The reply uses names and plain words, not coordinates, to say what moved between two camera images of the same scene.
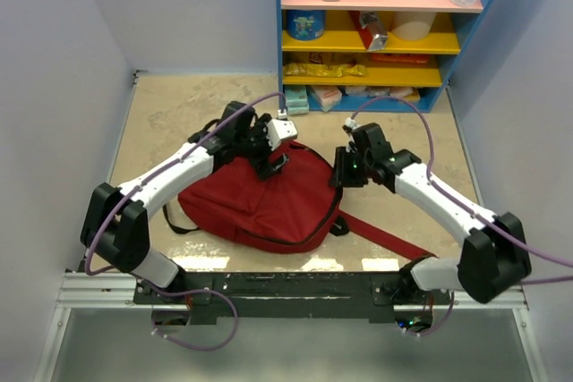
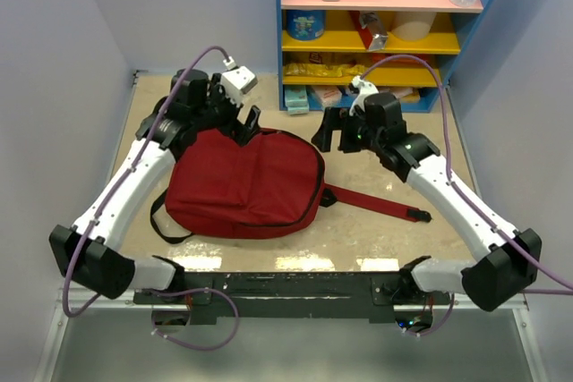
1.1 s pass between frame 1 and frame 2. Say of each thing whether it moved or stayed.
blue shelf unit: stayed
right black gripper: moved
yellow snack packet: stayed
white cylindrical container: stayed
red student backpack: moved
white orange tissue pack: stayed
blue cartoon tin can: stayed
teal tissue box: stayed
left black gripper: moved
